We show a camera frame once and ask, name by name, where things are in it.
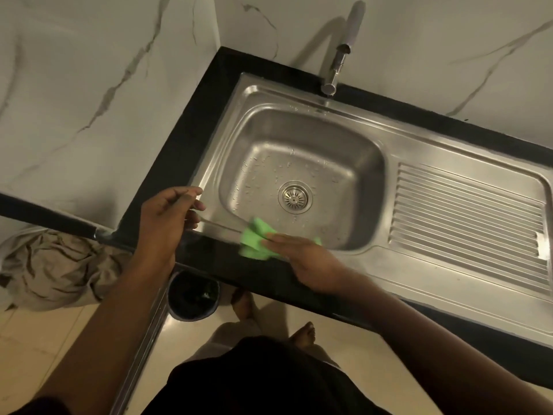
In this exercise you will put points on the steel sliding door rail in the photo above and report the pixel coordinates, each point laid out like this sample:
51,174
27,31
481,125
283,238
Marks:
142,341

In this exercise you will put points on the stainless steel sink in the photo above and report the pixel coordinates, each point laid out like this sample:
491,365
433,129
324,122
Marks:
432,146

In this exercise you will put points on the metal drain strainer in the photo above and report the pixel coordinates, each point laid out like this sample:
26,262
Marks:
295,197

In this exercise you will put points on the crumpled beige cloth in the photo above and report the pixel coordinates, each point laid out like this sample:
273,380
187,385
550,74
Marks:
52,267

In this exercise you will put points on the person's right hand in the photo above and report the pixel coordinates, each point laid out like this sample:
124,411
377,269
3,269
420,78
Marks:
315,263

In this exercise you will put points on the person's left forearm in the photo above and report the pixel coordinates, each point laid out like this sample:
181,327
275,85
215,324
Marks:
95,332

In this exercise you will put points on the person's black shirt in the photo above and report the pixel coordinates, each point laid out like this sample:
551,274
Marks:
259,380

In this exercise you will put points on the person's grey trousers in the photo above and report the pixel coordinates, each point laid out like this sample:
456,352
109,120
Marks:
224,337

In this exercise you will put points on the black door frame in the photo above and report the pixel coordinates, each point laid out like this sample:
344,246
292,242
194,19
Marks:
47,216

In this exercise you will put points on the green cleaning cloth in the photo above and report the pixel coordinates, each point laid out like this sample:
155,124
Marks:
255,239

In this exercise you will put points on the person's right forearm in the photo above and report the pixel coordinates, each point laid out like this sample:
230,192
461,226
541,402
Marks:
432,354

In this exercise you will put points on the person's left hand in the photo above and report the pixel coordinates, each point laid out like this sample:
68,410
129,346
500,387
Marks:
166,229

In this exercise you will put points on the dark round waste bin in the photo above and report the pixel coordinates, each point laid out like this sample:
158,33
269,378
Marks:
192,298

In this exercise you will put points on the person's foot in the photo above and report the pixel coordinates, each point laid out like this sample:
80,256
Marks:
302,334
242,304

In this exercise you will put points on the person's left foot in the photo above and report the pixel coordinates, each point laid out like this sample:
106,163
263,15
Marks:
242,304

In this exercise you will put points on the chrome faucet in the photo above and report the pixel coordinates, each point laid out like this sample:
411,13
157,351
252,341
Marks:
341,51

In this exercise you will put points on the person's right foot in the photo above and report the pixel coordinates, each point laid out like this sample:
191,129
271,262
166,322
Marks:
302,334

